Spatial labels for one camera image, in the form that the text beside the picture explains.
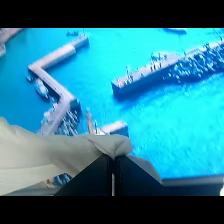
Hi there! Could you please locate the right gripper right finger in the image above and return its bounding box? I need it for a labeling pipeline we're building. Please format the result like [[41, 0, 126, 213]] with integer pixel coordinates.
[[114, 154, 164, 197]]

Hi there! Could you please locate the pale grey garment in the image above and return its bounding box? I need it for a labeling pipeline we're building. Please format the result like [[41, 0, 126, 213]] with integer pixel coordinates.
[[0, 116, 163, 197]]

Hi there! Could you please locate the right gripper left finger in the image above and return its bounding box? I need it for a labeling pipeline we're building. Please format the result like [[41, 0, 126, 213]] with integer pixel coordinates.
[[54, 153, 114, 197]]

